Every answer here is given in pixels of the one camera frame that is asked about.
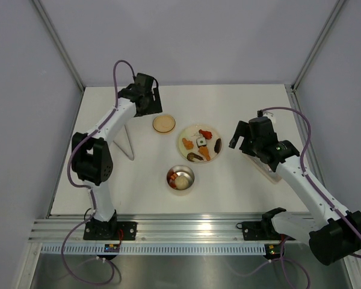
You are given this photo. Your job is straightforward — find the beige round lid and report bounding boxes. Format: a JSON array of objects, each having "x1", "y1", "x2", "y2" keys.
[{"x1": 152, "y1": 114, "x2": 176, "y2": 134}]

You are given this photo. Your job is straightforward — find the orange fried piece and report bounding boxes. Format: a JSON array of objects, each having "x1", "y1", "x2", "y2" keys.
[{"x1": 182, "y1": 138, "x2": 194, "y2": 150}]

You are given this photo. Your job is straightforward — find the metal tongs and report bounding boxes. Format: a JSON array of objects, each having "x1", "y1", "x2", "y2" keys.
[{"x1": 113, "y1": 125, "x2": 135, "y2": 161}]

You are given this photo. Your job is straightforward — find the white steamed bun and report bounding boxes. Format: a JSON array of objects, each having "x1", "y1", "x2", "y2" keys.
[{"x1": 174, "y1": 175, "x2": 189, "y2": 190}]

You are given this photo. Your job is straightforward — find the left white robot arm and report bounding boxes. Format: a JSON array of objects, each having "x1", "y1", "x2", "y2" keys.
[{"x1": 67, "y1": 73, "x2": 162, "y2": 241}]

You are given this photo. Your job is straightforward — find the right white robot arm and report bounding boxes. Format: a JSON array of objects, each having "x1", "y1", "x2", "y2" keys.
[{"x1": 229, "y1": 117, "x2": 361, "y2": 266}]

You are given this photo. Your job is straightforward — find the steel lunch box bowl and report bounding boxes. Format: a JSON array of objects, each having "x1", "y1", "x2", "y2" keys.
[{"x1": 166, "y1": 165, "x2": 196, "y2": 196}]

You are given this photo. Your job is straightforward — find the clear cutlery case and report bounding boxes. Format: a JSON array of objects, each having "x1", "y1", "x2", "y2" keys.
[{"x1": 244, "y1": 155, "x2": 282, "y2": 184}]

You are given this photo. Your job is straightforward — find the dark sea cucumber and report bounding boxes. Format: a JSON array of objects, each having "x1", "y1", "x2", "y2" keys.
[{"x1": 214, "y1": 138, "x2": 222, "y2": 154}]

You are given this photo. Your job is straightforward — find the red lobster piece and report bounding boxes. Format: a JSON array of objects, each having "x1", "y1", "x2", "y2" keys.
[{"x1": 199, "y1": 129, "x2": 212, "y2": 140}]

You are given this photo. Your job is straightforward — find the sushi roll piece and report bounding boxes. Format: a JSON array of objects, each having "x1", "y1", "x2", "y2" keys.
[{"x1": 196, "y1": 137, "x2": 207, "y2": 148}]

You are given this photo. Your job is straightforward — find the orange fried shrimp lower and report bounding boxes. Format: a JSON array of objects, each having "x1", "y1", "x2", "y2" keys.
[{"x1": 199, "y1": 146, "x2": 211, "y2": 161}]

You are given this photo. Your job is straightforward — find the cream round plate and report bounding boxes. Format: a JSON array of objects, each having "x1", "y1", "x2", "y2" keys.
[{"x1": 176, "y1": 124, "x2": 223, "y2": 164}]

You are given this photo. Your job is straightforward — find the dark brown shrimp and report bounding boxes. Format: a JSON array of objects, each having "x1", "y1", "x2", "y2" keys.
[{"x1": 187, "y1": 152, "x2": 204, "y2": 162}]

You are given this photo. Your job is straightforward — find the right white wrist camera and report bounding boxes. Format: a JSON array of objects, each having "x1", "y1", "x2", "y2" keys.
[{"x1": 257, "y1": 110, "x2": 276, "y2": 125}]

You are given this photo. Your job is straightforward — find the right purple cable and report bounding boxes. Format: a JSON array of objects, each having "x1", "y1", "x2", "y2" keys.
[{"x1": 222, "y1": 107, "x2": 361, "y2": 289}]

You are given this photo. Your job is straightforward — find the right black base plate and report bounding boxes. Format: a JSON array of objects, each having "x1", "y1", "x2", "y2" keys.
[{"x1": 236, "y1": 221, "x2": 286, "y2": 241}]

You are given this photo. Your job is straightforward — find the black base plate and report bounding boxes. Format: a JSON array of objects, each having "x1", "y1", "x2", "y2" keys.
[
  {"x1": 83, "y1": 220, "x2": 138, "y2": 241},
  {"x1": 236, "y1": 221, "x2": 286, "y2": 241}
]

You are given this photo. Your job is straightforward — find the left aluminium frame post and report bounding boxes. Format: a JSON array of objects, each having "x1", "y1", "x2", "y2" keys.
[{"x1": 30, "y1": 0, "x2": 85, "y2": 93}]

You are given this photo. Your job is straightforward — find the aluminium frame post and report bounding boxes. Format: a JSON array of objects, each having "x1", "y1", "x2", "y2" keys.
[
  {"x1": 30, "y1": 0, "x2": 85, "y2": 93},
  {"x1": 291, "y1": 0, "x2": 348, "y2": 93}
]

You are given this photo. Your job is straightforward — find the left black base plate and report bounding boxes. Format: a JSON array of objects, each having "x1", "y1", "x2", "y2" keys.
[{"x1": 83, "y1": 220, "x2": 138, "y2": 241}]

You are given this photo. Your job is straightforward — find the aluminium mounting rail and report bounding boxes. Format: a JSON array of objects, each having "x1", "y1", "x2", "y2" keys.
[{"x1": 28, "y1": 213, "x2": 261, "y2": 243}]

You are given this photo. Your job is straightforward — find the right aluminium frame post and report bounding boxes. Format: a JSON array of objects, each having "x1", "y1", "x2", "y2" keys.
[{"x1": 291, "y1": 0, "x2": 348, "y2": 93}]

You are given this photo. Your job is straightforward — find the white slotted cable duct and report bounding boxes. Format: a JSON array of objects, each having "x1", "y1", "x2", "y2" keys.
[{"x1": 41, "y1": 243, "x2": 266, "y2": 256}]

